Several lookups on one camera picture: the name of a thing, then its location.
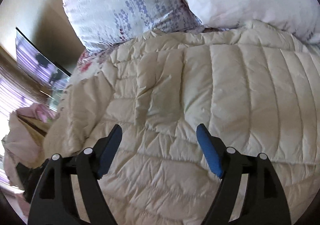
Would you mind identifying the pink cloth pile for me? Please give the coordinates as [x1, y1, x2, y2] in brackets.
[2, 103, 56, 190]

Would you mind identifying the cream quilted down jacket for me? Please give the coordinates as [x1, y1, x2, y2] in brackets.
[43, 21, 319, 224]

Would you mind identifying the floral bed sheet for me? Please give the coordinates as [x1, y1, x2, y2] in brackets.
[58, 28, 226, 111]

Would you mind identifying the lavender print pillow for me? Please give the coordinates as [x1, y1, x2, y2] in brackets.
[62, 0, 201, 53]

